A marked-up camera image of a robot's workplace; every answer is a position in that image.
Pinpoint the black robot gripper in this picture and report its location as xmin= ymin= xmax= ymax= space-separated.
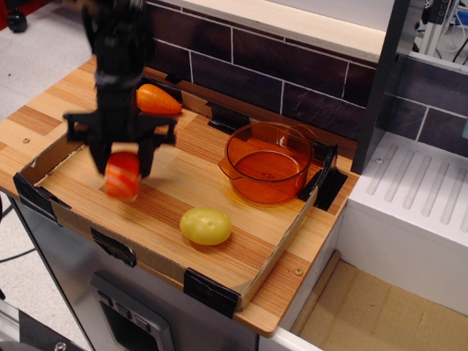
xmin=64 ymin=86 xmax=177 ymax=178

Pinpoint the salmon nigiri sushi toy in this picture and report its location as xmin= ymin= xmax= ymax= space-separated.
xmin=104 ymin=151 xmax=140 ymax=201

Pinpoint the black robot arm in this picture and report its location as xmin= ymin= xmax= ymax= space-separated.
xmin=64 ymin=1 xmax=176 ymax=178

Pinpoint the orange transparent plastic pot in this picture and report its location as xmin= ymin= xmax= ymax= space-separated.
xmin=219 ymin=121 xmax=317 ymax=205

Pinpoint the cardboard fence with black tape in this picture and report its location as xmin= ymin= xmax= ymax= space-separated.
xmin=12 ymin=72 xmax=349 ymax=319

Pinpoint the orange toy carrot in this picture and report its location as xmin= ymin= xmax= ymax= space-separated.
xmin=136 ymin=83 xmax=182 ymax=115

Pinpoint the yellow toy potato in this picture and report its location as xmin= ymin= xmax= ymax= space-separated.
xmin=179 ymin=207 xmax=233 ymax=246

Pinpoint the black caster wheel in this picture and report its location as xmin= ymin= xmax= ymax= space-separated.
xmin=7 ymin=9 xmax=28 ymax=33

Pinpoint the grey toy oven front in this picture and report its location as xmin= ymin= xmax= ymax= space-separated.
xmin=90 ymin=273 xmax=175 ymax=350

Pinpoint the white toy sink drainboard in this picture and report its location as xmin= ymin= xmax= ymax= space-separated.
xmin=337 ymin=133 xmax=467 ymax=314

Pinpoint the dark grey vertical post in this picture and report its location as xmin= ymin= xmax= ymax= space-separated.
xmin=351 ymin=1 xmax=410 ymax=175

